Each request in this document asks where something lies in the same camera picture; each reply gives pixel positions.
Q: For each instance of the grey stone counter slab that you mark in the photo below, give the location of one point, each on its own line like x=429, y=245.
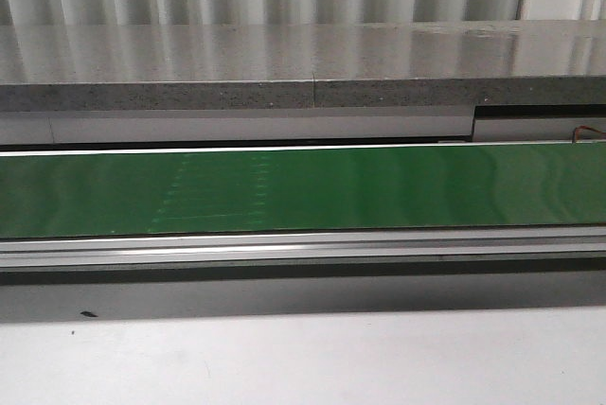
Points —
x=148, y=68

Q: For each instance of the green conveyor belt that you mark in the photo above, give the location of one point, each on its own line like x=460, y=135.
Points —
x=144, y=193

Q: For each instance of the aluminium conveyor side rail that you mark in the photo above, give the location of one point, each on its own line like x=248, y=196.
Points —
x=557, y=241

